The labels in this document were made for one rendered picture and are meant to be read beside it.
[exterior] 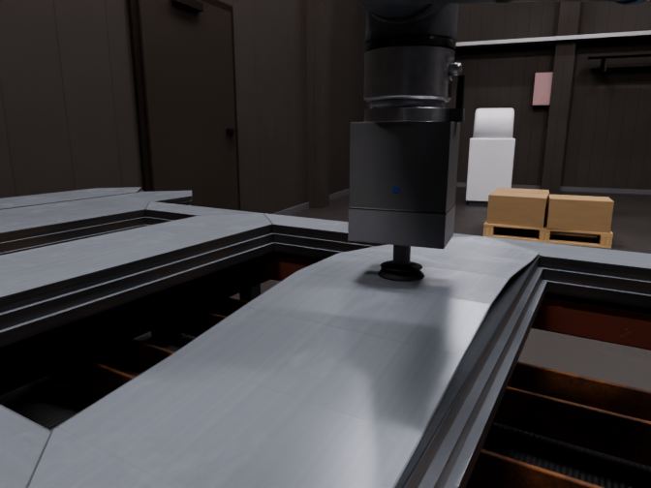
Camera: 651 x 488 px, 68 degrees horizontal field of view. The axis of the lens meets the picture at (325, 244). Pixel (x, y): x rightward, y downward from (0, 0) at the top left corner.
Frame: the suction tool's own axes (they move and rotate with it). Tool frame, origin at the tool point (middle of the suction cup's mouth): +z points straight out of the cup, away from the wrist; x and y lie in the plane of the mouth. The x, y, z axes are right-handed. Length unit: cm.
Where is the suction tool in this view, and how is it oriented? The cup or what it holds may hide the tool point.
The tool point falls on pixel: (400, 287)
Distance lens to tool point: 45.9
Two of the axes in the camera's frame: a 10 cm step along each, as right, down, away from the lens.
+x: -3.7, 2.1, -9.1
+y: -9.3, -0.9, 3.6
